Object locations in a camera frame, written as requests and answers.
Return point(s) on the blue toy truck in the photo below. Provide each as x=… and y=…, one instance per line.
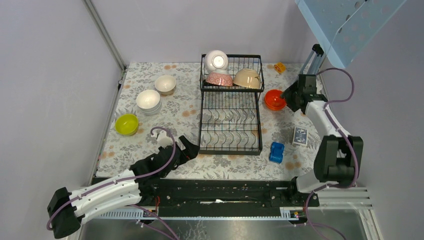
x=276, y=154

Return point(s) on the white ribbed bowl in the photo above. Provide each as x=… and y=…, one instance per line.
x=151, y=111
x=148, y=99

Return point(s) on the blue playing card box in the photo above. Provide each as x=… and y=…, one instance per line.
x=300, y=136

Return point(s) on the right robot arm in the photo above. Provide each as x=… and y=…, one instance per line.
x=338, y=159

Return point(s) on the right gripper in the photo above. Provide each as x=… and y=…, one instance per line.
x=287, y=92

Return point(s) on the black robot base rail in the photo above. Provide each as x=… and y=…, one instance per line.
x=223, y=198

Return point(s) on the orange toy block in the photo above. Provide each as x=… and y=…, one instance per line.
x=279, y=67

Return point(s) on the lime green bowl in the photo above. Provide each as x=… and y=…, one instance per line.
x=127, y=124

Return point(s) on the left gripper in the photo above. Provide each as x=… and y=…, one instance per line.
x=190, y=152

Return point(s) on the orange bowl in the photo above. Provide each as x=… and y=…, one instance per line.
x=275, y=105
x=273, y=95

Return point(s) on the light blue folding stool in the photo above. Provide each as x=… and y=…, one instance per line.
x=343, y=28

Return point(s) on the black wire dish rack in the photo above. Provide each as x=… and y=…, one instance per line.
x=230, y=116

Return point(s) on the floral table mat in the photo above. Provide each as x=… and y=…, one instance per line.
x=180, y=113

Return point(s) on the cream floral bowl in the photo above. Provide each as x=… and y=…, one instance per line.
x=165, y=84

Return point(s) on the pink patterned bowl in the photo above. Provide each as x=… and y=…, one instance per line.
x=219, y=79

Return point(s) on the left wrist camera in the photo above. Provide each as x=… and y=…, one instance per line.
x=162, y=138

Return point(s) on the white bowl top tier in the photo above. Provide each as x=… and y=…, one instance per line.
x=216, y=61

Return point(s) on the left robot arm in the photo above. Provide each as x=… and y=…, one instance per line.
x=69, y=210

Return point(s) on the beige bowl top tier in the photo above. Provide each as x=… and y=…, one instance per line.
x=248, y=78

